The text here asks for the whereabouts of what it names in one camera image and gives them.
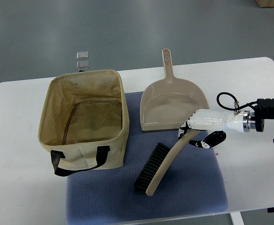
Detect upper clear floor plate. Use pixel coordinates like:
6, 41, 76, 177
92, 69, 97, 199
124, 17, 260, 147
76, 51, 89, 59

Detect beige brush with black bristles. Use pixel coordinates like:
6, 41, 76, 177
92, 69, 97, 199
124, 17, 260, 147
133, 129, 199, 196

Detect white table leg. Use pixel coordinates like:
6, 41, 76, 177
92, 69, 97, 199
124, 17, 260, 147
230, 212, 244, 225

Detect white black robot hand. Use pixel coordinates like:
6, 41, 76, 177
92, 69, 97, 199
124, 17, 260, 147
178, 109, 250, 149

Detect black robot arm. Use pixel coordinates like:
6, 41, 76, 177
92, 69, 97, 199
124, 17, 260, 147
216, 92, 274, 143

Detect beige fabric storage bag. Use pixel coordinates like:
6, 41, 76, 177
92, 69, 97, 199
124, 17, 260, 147
38, 70, 129, 177

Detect cardboard box corner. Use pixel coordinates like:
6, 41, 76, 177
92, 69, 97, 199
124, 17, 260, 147
255, 0, 274, 8

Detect beige plastic dustpan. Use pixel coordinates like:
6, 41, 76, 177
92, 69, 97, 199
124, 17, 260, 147
140, 49, 209, 132

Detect blue quilted mat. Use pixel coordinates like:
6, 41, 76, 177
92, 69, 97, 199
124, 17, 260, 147
66, 92, 228, 225

